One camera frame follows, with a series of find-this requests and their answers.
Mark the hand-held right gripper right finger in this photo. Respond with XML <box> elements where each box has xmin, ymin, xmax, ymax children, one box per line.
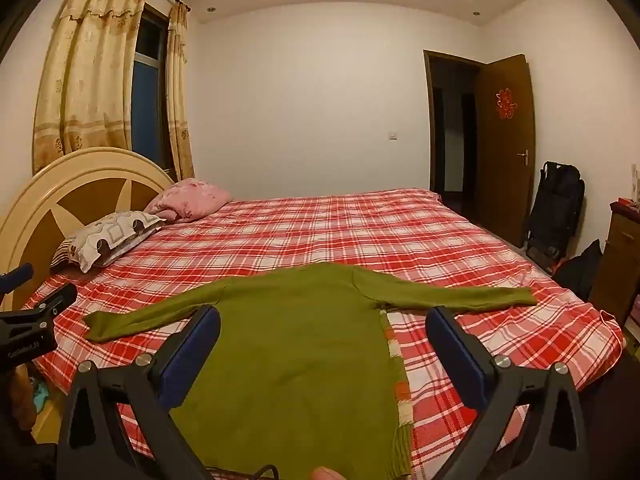
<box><xmin>425</xmin><ymin>305</ymin><xmax>591</xmax><ymax>480</ymax></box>

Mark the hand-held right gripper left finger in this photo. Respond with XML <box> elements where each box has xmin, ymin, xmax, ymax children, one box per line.
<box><xmin>56</xmin><ymin>304</ymin><xmax>222</xmax><ymax>480</ymax></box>

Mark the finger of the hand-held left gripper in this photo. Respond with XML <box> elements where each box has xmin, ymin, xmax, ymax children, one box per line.
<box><xmin>19</xmin><ymin>282</ymin><xmax>79</xmax><ymax>325</ymax></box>
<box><xmin>0</xmin><ymin>262</ymin><xmax>36</xmax><ymax>295</ymax></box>

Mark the green knit sweater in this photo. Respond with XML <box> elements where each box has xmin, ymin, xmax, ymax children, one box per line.
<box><xmin>82</xmin><ymin>261</ymin><xmax>538</xmax><ymax>478</ymax></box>

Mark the person's left forearm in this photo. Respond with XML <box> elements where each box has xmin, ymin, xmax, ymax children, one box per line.
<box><xmin>10</xmin><ymin>362</ymin><xmax>38</xmax><ymax>431</ymax></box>

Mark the cream wooden headboard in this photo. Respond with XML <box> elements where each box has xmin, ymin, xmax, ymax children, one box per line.
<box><xmin>0</xmin><ymin>146</ymin><xmax>176</xmax><ymax>311</ymax></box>

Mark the brown patterned pillow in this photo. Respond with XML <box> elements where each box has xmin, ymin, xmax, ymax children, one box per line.
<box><xmin>54</xmin><ymin>210</ymin><xmax>166</xmax><ymax>274</ymax></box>

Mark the red plaid bed sheet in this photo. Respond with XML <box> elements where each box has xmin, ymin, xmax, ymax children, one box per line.
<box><xmin>22</xmin><ymin>187</ymin><xmax>626</xmax><ymax>478</ymax></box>

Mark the pink floral pillow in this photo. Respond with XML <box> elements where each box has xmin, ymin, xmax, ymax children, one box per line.
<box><xmin>144</xmin><ymin>177</ymin><xmax>232</xmax><ymax>223</ymax></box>

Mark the black trolley bag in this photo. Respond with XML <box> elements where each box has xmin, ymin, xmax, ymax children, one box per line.
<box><xmin>525</xmin><ymin>161</ymin><xmax>586</xmax><ymax>273</ymax></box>

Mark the brown wooden door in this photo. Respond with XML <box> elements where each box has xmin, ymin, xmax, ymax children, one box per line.
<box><xmin>475</xmin><ymin>54</ymin><xmax>538</xmax><ymax>251</ymax></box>

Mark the wide beige floral curtain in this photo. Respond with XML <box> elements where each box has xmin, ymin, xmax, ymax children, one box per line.
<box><xmin>32</xmin><ymin>0</ymin><xmax>151</xmax><ymax>173</ymax></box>

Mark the dark window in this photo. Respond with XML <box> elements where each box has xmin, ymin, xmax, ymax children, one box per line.
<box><xmin>131</xmin><ymin>2</ymin><xmax>173</xmax><ymax>171</ymax></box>

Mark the narrow beige floral curtain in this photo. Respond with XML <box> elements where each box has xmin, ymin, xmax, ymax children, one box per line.
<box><xmin>165</xmin><ymin>4</ymin><xmax>196</xmax><ymax>181</ymax></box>

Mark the red paper door decoration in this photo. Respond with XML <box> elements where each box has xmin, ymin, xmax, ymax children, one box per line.
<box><xmin>495</xmin><ymin>88</ymin><xmax>518</xmax><ymax>121</ymax></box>

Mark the black cable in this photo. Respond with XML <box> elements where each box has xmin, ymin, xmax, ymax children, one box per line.
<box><xmin>207</xmin><ymin>465</ymin><xmax>281</xmax><ymax>480</ymax></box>

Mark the brown door frame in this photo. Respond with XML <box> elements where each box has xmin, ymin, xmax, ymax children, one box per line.
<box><xmin>422</xmin><ymin>49</ymin><xmax>486</xmax><ymax>221</ymax></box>

